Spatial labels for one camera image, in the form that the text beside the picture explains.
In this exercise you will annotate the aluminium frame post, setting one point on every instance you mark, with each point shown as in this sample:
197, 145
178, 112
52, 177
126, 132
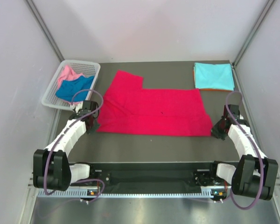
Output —
258, 23
40, 21

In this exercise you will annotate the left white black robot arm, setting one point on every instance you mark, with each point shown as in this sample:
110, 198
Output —
51, 168

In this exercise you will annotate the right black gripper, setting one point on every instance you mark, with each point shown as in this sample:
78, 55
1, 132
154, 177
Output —
215, 132

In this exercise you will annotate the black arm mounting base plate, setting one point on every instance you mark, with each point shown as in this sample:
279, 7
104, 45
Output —
191, 177

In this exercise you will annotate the folded light blue t shirt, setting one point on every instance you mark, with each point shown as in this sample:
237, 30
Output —
213, 67

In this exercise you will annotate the right aluminium frame post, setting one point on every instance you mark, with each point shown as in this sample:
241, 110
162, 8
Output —
258, 23

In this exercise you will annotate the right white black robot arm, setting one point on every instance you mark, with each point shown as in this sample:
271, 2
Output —
255, 174

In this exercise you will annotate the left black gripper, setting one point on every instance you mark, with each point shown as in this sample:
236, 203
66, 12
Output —
92, 129

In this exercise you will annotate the left aluminium frame post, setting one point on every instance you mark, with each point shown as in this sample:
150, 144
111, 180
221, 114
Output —
40, 21

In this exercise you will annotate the white slotted cable duct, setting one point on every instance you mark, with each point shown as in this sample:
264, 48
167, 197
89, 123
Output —
207, 192

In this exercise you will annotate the folded orange t shirt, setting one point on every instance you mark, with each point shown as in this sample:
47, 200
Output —
213, 80

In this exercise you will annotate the white perforated plastic basket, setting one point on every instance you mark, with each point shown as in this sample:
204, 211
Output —
88, 69

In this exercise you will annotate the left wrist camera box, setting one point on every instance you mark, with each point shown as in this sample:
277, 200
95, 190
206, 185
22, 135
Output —
76, 107

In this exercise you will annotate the pink t shirt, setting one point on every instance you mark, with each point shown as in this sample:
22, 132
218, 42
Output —
67, 74

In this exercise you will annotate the red t shirt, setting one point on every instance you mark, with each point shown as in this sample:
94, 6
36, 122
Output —
129, 108

